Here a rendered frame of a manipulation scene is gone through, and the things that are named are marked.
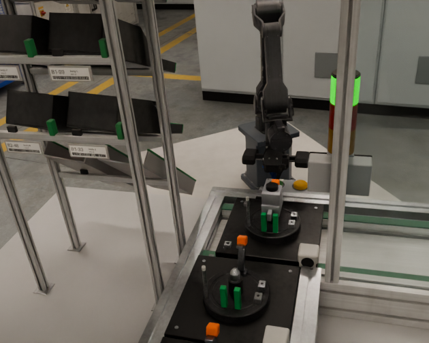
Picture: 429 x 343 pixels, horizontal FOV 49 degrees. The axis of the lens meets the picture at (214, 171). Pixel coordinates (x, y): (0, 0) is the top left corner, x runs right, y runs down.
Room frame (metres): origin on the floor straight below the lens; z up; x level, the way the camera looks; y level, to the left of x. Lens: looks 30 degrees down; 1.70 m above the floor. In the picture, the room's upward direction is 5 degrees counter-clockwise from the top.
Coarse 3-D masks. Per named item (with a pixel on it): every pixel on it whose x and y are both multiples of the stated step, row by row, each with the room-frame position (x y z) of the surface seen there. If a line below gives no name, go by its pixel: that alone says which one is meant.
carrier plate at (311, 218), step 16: (240, 208) 1.04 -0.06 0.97; (304, 208) 1.02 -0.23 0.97; (320, 208) 1.01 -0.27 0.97; (240, 224) 0.97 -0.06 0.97; (304, 224) 0.95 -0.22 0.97; (320, 224) 0.95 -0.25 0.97; (224, 240) 0.91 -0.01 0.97; (304, 240) 0.89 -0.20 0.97; (320, 240) 0.90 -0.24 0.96; (224, 256) 0.87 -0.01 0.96; (256, 256) 0.85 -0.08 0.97; (272, 256) 0.84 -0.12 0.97; (288, 256) 0.84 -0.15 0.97
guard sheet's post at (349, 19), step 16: (352, 0) 0.76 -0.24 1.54; (352, 16) 0.75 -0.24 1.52; (352, 32) 0.75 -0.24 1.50; (352, 48) 0.75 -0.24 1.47; (352, 64) 0.75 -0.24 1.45; (336, 80) 0.75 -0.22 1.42; (352, 80) 0.75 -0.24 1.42; (336, 96) 0.75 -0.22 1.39; (352, 96) 0.75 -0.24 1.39; (336, 112) 0.75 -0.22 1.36; (336, 128) 0.75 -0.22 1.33; (336, 144) 0.75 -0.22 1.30; (336, 160) 0.75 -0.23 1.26; (336, 176) 0.75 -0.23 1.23; (336, 192) 0.76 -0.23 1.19; (336, 208) 0.76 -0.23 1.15; (336, 224) 0.76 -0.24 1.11; (336, 240) 0.75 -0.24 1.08; (336, 256) 0.75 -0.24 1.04; (336, 272) 0.75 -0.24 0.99
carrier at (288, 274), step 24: (216, 264) 0.83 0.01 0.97; (264, 264) 0.81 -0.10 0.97; (192, 288) 0.76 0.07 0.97; (216, 288) 0.73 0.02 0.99; (240, 288) 0.71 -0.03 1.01; (264, 288) 0.71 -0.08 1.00; (288, 288) 0.73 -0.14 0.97; (192, 312) 0.69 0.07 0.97; (216, 312) 0.67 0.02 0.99; (240, 312) 0.66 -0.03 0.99; (264, 312) 0.67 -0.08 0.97; (288, 312) 0.67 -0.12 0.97; (168, 336) 0.64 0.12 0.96; (192, 336) 0.63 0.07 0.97; (240, 336) 0.62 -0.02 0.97; (264, 336) 0.60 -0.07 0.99; (288, 336) 0.59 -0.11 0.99
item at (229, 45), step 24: (216, 0) 4.22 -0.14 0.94; (240, 0) 4.12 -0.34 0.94; (216, 24) 4.22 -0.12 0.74; (240, 24) 4.13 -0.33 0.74; (216, 48) 4.23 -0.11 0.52; (240, 48) 4.13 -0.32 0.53; (216, 72) 4.24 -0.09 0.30; (240, 72) 4.14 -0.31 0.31; (216, 96) 4.28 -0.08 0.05; (240, 96) 4.17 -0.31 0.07
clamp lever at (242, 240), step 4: (240, 236) 0.79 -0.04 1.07; (244, 236) 0.79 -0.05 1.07; (240, 240) 0.79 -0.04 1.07; (244, 240) 0.78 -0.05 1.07; (240, 244) 0.78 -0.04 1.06; (244, 244) 0.78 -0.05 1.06; (240, 248) 0.77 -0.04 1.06; (244, 248) 0.78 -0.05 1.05; (240, 252) 0.78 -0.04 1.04; (244, 252) 0.78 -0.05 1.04; (240, 256) 0.78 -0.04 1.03; (244, 256) 0.78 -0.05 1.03; (240, 260) 0.77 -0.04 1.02; (244, 260) 0.78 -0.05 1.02; (240, 264) 0.77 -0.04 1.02; (244, 264) 0.77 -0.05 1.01; (240, 268) 0.77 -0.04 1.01; (244, 268) 0.77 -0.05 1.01
